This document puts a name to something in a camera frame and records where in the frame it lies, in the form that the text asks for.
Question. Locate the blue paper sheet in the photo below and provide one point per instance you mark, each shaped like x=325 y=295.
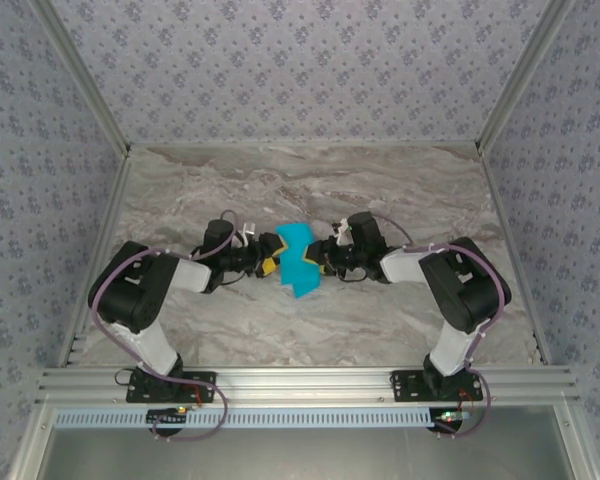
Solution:
x=295 y=265

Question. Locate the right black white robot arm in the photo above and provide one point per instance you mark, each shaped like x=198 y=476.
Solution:
x=465 y=295

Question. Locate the small circuit board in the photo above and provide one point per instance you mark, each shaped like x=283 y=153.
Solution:
x=167 y=416
x=452 y=416

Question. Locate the aluminium frame cross rail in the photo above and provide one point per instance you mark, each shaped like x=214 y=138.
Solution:
x=300 y=382

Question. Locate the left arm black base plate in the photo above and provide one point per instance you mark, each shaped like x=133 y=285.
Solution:
x=205 y=386

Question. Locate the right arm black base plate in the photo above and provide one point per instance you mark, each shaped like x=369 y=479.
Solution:
x=405 y=387

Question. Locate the aluminium table side rail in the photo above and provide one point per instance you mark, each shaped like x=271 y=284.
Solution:
x=97 y=260
x=496 y=200

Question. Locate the aluminium frame post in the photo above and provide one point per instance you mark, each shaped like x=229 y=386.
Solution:
x=524 y=75
x=82 y=75

